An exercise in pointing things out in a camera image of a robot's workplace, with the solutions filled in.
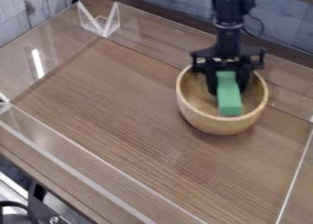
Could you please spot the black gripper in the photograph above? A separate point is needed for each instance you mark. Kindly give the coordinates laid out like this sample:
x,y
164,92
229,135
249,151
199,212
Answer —
x,y
227,55

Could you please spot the green rectangular stick block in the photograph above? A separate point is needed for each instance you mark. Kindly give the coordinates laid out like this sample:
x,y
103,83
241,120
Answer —
x,y
229,95

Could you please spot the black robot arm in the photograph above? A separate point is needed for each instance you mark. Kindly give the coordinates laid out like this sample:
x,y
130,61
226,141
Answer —
x,y
230,11

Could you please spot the round wooden bowl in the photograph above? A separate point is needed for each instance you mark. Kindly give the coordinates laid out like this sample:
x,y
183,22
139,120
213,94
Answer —
x,y
198,105

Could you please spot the clear acrylic corner bracket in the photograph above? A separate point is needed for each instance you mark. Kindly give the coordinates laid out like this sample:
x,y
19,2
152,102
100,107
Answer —
x,y
102,26

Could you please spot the clear acrylic front wall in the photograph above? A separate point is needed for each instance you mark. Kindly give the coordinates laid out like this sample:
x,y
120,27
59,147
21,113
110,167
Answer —
x,y
104,194

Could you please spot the black table leg bracket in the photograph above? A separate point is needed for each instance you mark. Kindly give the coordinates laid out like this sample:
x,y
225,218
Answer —
x,y
44,214

